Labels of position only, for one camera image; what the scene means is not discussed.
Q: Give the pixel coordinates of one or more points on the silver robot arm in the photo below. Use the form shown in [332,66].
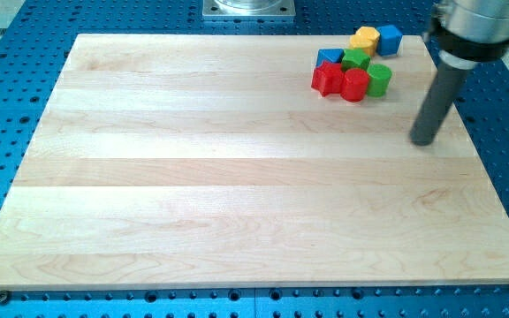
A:
[469,32]

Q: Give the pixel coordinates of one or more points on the light wooden board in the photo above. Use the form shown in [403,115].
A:
[166,161]

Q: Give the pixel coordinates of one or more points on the red star block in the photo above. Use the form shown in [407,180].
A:
[327,78]

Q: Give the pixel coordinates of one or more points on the red cylinder block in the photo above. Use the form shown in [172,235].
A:
[354,85]

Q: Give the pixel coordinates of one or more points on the blue triangle block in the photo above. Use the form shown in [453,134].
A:
[329,55]

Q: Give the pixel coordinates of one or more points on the green star block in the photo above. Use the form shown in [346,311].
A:
[355,58]

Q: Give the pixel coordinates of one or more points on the green cylinder block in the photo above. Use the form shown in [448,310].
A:
[379,79]

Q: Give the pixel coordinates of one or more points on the yellow half-round block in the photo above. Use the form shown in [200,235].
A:
[367,45]

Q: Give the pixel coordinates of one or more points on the yellow hexagon block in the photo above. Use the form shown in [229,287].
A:
[369,33]

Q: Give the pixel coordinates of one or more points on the blue cube block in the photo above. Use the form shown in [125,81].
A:
[389,40]

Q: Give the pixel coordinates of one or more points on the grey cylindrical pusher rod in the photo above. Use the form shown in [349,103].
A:
[443,90]

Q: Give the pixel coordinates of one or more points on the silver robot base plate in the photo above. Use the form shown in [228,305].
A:
[248,9]

